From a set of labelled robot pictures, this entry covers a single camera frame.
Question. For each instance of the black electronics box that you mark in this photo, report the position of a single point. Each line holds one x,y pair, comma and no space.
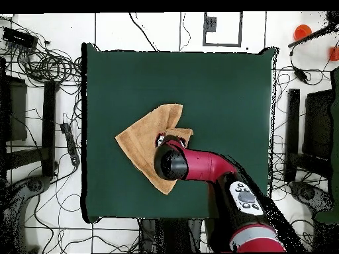
19,38

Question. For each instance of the black rod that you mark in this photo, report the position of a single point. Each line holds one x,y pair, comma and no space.
307,38

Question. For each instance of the dark green table cloth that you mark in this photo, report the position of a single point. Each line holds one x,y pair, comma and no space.
225,92

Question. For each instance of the dark grey square block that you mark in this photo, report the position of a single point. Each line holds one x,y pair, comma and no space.
210,24

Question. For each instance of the black upright bar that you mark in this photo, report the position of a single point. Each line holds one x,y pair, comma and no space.
49,127
292,132

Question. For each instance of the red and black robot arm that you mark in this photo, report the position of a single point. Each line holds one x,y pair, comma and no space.
206,164

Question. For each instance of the tan terry towel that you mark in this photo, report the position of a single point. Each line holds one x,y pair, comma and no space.
140,143

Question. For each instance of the grey square frame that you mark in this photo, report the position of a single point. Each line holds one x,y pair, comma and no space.
222,44

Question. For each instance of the black power strip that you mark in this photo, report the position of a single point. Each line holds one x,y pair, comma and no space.
71,144

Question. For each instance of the grey chair base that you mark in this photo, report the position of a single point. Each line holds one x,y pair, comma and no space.
34,185
307,194

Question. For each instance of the black flat panel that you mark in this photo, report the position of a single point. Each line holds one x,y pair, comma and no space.
16,111
317,124

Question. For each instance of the orange block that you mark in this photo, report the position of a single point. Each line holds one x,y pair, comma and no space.
334,54

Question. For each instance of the dark green cloth piece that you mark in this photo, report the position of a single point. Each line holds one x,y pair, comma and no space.
335,132

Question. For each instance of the orange cup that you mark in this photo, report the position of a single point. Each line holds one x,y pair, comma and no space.
302,32

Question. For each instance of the black power adapter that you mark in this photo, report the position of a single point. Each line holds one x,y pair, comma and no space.
301,75

